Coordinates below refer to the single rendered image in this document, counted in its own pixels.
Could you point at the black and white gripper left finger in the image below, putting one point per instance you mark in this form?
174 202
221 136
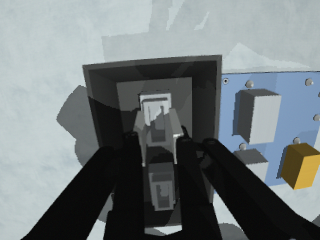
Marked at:
73 214

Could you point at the yellow rectangular block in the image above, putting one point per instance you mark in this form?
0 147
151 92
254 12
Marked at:
300 165

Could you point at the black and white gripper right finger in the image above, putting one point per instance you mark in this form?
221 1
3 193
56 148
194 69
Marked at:
261 213

